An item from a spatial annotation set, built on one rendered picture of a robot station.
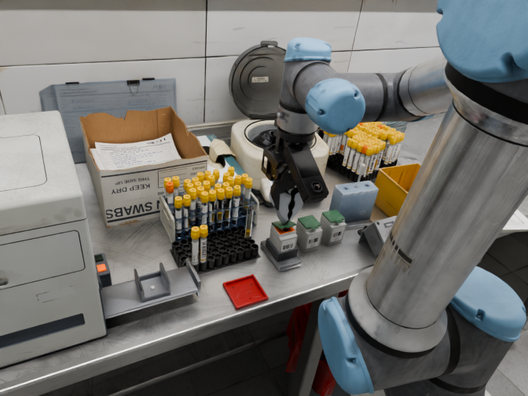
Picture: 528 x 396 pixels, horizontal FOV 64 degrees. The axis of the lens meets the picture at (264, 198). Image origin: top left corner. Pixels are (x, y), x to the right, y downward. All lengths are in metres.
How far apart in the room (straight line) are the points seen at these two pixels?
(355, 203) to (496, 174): 0.70
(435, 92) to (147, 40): 0.81
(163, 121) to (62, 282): 0.65
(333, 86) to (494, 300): 0.35
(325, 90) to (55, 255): 0.44
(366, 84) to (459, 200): 0.33
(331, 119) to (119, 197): 0.54
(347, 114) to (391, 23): 1.01
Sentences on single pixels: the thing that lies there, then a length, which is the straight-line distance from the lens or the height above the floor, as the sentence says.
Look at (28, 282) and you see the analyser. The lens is 0.68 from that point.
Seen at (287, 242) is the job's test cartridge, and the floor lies 0.93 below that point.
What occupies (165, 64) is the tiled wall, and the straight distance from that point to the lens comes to 1.24.
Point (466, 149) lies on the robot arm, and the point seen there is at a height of 1.37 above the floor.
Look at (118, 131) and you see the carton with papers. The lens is 1.21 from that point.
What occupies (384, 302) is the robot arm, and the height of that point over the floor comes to 1.17.
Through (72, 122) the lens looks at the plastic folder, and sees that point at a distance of 1.24.
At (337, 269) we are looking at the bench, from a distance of 0.94.
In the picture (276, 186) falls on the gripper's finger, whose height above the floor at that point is 1.07.
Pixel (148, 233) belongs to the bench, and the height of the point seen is 0.88.
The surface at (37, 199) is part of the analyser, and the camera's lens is 0.60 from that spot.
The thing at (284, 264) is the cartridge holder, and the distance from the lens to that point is 0.90.
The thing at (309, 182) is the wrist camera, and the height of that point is 1.11.
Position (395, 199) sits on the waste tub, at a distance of 1.11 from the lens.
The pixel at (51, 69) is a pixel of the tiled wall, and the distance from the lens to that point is 1.20.
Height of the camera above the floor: 1.50
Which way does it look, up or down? 34 degrees down
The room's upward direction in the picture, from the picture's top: 7 degrees clockwise
